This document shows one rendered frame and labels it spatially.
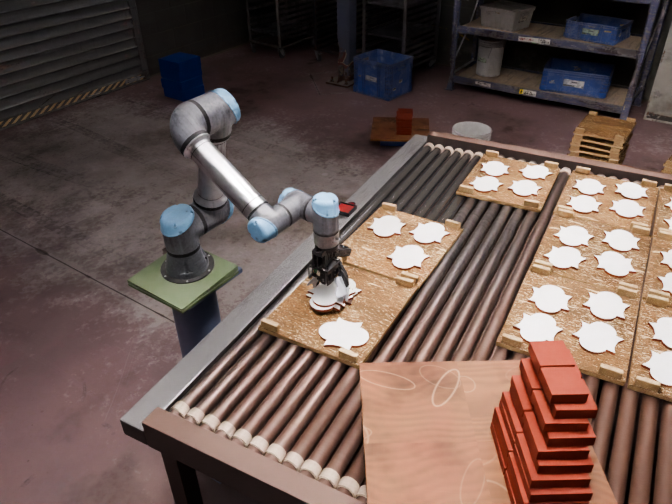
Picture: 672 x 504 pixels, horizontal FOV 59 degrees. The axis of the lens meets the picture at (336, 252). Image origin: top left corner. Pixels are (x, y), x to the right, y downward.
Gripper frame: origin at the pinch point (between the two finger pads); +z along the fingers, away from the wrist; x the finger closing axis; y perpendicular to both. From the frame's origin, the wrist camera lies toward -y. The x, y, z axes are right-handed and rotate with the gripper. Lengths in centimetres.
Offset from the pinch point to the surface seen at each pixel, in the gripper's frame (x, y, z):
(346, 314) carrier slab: 7.6, 3.1, 3.4
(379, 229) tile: -7.6, -44.1, 2.5
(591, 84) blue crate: -18, -471, 72
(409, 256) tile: 10.1, -34.1, 2.4
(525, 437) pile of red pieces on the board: 72, 39, -20
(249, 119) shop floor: -285, -284, 98
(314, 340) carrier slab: 5.9, 18.1, 3.4
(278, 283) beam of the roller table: -21.9, -0.3, 5.6
